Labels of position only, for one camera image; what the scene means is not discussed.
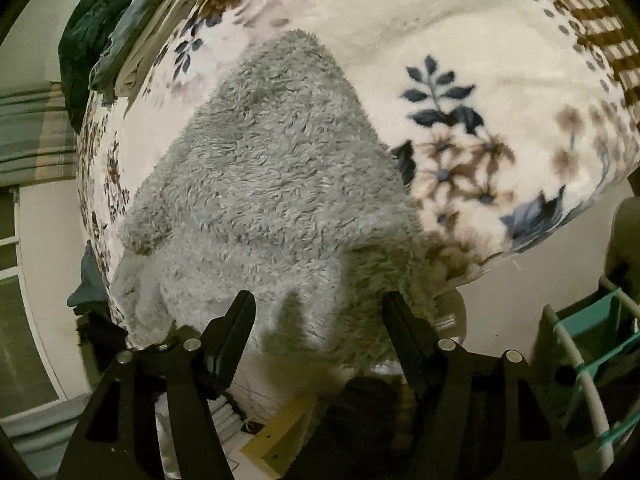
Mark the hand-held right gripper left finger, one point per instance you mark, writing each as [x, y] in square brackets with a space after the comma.
[232, 340]

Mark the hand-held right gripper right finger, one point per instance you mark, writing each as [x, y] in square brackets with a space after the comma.
[402, 330]

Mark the grey fluffy towel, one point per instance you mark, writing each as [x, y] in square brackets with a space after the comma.
[265, 185]

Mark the folded beige pants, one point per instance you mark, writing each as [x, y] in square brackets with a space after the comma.
[160, 30]

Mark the yellow wooden plank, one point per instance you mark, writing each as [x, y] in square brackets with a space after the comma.
[280, 432]

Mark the dark teal folded cloth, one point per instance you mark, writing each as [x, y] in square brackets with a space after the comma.
[89, 280]

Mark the teal and white rack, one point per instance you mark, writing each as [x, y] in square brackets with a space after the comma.
[595, 340]

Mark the window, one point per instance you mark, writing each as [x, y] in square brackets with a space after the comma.
[22, 335]

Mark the green striped curtain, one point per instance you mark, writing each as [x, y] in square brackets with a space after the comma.
[35, 130]

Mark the floral blanket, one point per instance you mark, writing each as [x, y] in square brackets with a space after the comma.
[475, 35]

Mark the folded blue jeans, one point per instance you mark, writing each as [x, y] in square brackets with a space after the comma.
[127, 30]

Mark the dark green blanket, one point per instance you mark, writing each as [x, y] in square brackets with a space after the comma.
[85, 45]

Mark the brown checkered bedsheet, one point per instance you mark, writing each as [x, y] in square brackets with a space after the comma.
[600, 20]

